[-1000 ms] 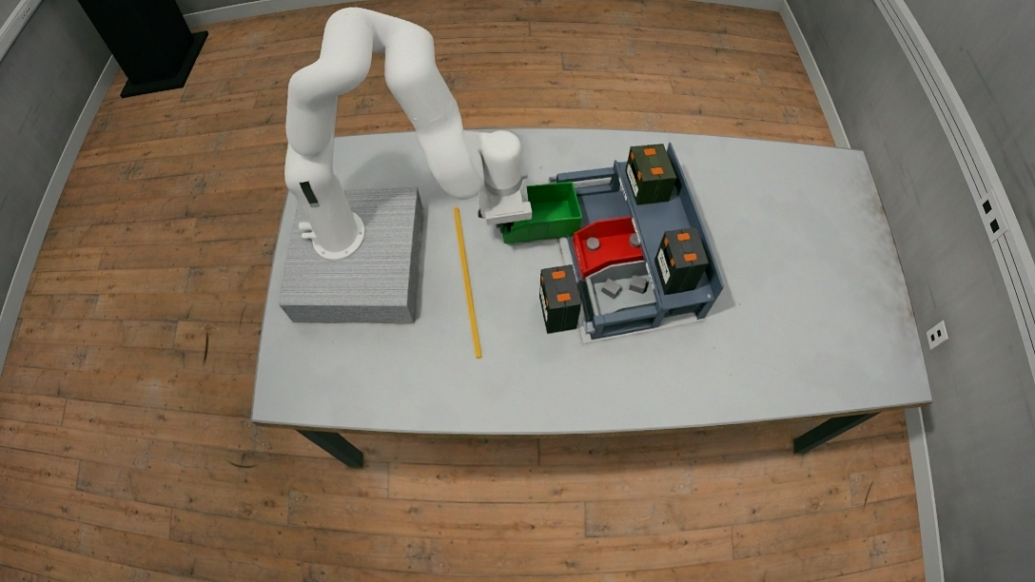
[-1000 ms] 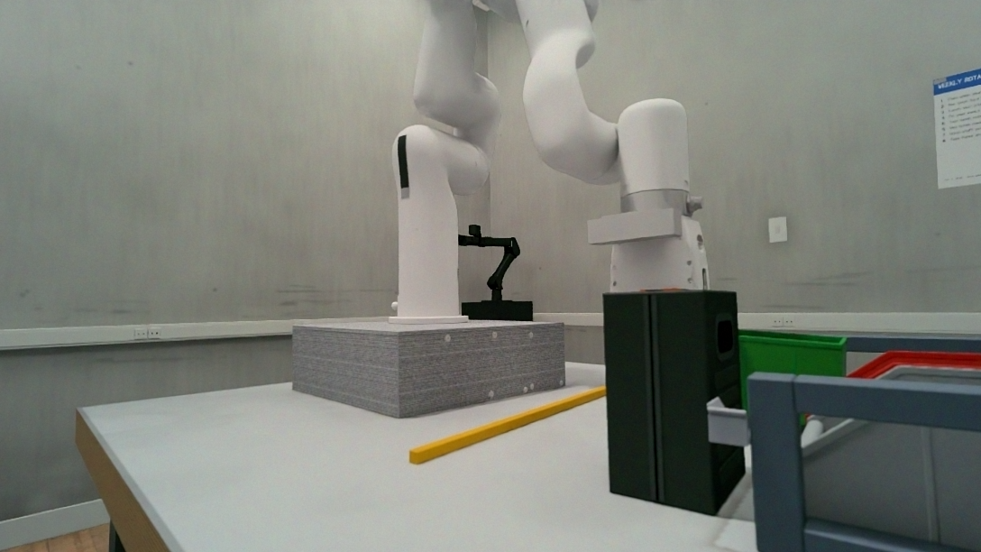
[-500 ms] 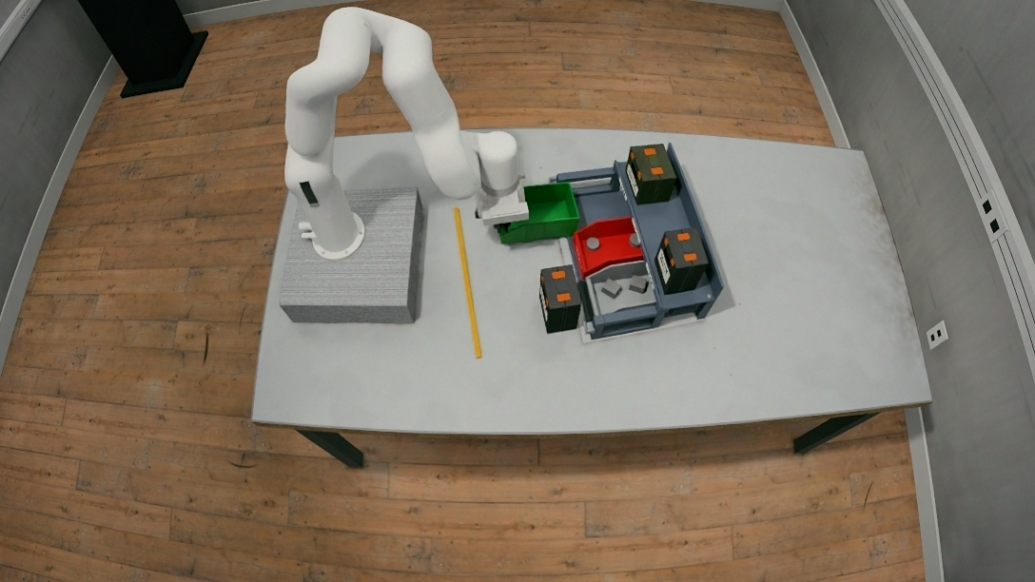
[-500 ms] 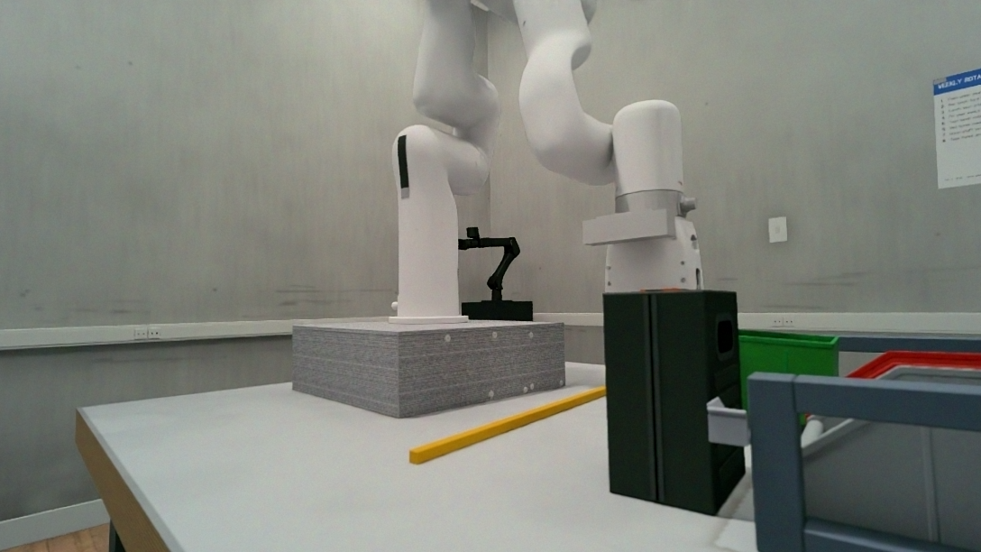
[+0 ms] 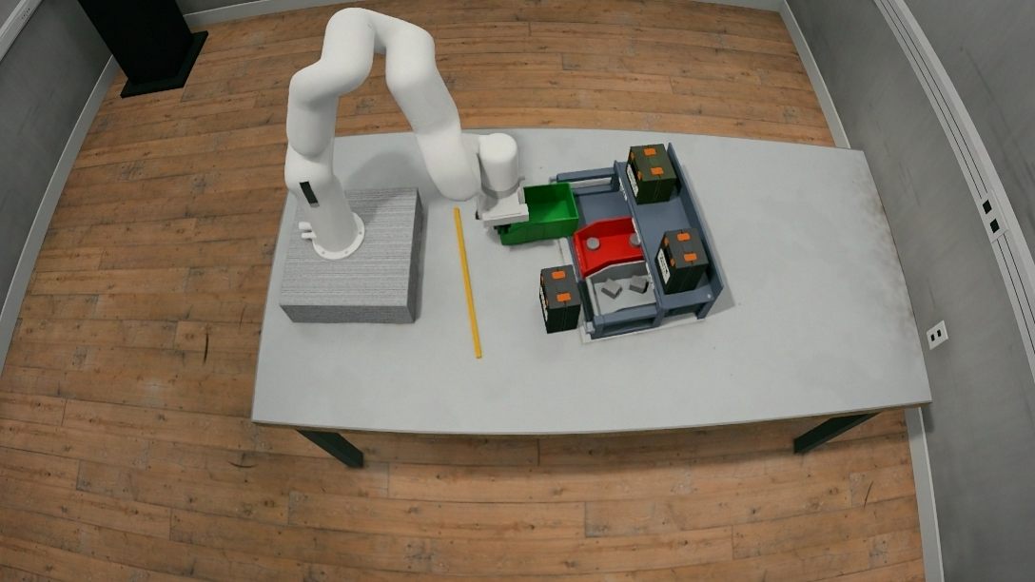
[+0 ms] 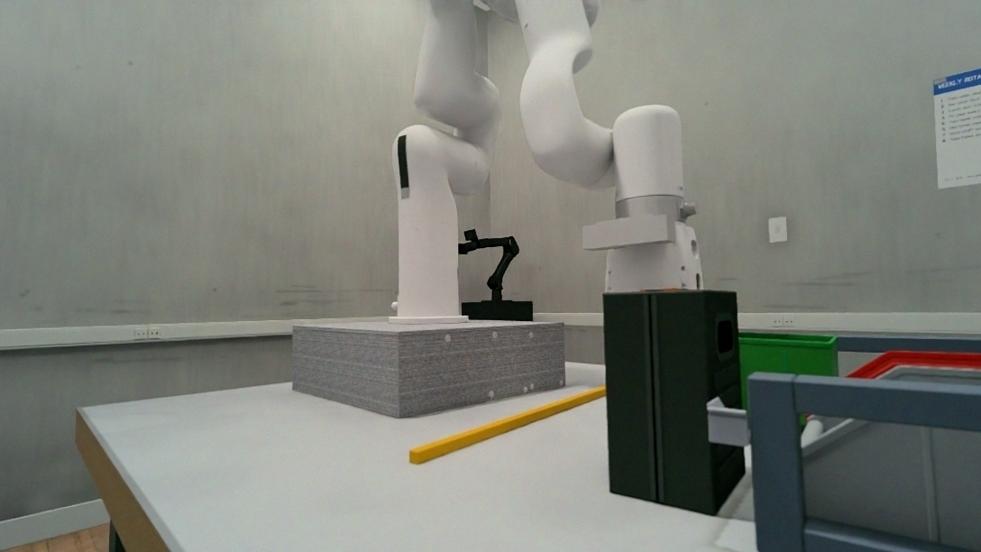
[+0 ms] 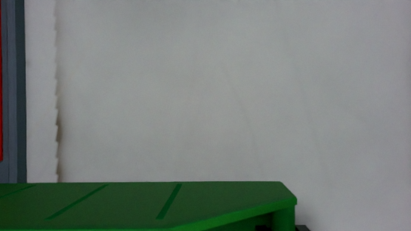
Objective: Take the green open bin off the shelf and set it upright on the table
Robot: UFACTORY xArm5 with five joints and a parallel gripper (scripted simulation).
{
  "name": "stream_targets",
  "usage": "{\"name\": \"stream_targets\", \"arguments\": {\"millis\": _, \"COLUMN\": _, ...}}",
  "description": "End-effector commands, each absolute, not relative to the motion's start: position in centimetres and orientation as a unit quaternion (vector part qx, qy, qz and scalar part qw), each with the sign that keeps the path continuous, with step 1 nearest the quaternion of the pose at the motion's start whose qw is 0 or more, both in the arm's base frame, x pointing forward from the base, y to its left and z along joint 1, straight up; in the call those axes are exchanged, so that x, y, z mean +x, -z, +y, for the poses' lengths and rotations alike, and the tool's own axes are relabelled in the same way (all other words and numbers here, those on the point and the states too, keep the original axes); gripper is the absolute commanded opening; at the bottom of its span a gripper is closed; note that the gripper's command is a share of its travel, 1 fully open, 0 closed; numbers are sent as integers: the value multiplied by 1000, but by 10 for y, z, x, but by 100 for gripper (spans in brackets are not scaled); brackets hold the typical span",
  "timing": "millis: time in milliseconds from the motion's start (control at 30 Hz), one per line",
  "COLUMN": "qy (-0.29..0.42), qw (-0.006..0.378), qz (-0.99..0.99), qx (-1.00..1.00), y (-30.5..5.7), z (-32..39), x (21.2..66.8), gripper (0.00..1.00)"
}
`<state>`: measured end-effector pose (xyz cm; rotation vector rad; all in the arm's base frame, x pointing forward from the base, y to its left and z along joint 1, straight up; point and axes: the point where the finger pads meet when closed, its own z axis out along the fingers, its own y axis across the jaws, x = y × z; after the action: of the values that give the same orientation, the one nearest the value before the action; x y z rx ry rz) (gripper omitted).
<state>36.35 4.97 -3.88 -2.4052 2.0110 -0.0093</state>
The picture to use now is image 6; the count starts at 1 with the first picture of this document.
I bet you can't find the red open bin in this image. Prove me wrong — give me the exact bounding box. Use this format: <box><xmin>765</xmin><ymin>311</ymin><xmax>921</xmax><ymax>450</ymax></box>
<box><xmin>844</xmin><ymin>351</ymin><xmax>981</xmax><ymax>379</ymax></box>

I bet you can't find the yellow long thin bar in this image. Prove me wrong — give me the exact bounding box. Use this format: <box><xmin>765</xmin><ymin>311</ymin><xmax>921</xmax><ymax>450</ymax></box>
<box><xmin>409</xmin><ymin>386</ymin><xmax>606</xmax><ymax>465</ymax></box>

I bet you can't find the green bin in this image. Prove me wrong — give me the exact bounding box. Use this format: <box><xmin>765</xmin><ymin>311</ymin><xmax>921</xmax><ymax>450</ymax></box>
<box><xmin>738</xmin><ymin>332</ymin><xmax>839</xmax><ymax>415</ymax></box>

